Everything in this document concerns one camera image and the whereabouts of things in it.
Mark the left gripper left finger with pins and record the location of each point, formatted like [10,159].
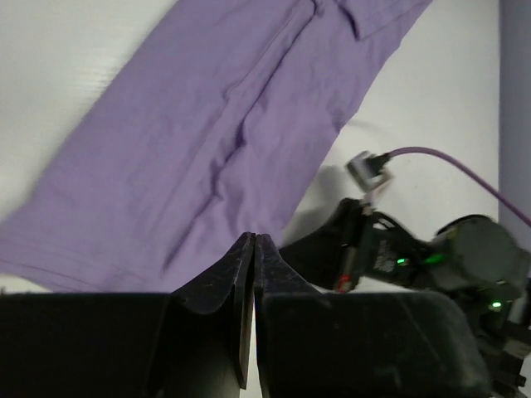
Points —
[193,342]

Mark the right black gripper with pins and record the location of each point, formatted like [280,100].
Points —
[354,242]

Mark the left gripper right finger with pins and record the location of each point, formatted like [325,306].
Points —
[381,344]

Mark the purple t shirt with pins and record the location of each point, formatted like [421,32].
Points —
[216,126]

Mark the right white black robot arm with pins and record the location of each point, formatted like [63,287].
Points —
[473,260]

